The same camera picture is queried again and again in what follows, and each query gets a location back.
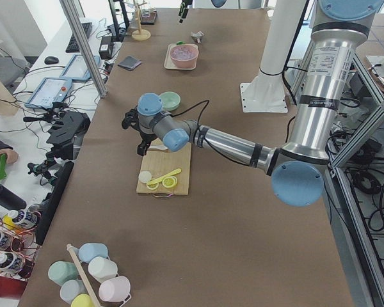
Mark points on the mint green bowl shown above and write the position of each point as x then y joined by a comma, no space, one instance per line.
171,100

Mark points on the lemon slice upper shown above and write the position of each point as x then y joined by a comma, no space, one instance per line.
153,184

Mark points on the blue teach pendant near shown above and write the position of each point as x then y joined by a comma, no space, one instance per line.
48,92

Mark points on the white ceramic spoon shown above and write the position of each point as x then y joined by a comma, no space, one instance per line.
157,147

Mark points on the pink cup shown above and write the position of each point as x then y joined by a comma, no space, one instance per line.
115,289

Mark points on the black water bottle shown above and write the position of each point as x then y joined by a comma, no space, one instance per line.
9,200

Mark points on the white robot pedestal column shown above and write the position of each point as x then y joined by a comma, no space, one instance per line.
283,31

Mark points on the pale green cup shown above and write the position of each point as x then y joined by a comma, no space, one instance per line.
61,272

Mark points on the cream serving tray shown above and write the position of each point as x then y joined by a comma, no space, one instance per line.
168,63

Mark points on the black computer mouse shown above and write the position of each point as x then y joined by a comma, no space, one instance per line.
50,60

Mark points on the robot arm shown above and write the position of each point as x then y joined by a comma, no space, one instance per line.
184,8
296,168

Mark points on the yellow plastic knife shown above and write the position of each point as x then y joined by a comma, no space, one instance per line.
174,172

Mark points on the wooden mug tree stand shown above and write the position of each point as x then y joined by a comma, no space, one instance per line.
138,34

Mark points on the lemon slice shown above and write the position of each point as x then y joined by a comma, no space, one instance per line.
153,184
169,181

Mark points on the white cup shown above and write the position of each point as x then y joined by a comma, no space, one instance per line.
102,269

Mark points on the blue teach pendant far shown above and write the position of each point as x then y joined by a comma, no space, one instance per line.
76,69

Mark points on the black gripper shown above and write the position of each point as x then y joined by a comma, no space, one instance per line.
146,138

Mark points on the aluminium frame post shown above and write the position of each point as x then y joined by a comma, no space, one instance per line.
72,16

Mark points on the grey folded cloth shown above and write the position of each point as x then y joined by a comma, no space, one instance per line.
129,63

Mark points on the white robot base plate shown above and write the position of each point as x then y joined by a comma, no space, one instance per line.
259,98

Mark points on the yellow cup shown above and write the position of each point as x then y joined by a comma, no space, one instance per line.
82,300

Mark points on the grey blue cup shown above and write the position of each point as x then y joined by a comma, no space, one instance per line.
71,289

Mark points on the wooden cutting board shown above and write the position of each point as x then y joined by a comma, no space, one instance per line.
163,162

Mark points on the white wire cup rack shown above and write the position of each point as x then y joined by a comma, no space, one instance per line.
90,283

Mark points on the copper wire bottle basket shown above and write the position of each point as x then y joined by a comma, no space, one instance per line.
18,247

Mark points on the blue teach pendant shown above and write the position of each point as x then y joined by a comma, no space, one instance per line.
76,69
48,92

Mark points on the lemon slice lower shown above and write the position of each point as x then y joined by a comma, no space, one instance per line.
169,181

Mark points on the steel ice scoop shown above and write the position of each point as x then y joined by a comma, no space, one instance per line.
197,37

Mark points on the pink bowl with ice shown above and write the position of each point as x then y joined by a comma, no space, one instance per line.
184,56

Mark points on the light blue cup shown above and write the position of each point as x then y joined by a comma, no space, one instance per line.
88,251

